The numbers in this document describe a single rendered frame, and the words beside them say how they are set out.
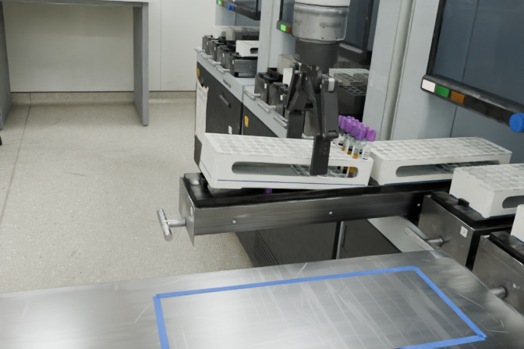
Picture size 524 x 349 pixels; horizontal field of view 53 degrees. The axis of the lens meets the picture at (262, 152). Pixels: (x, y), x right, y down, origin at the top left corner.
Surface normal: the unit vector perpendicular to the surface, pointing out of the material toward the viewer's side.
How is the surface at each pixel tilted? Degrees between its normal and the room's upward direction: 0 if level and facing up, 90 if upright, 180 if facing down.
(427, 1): 90
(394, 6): 90
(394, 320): 0
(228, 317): 0
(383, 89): 90
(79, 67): 90
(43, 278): 0
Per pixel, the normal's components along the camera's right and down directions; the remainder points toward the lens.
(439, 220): -0.94, 0.04
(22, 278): 0.07, -0.93
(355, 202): 0.32, 0.35
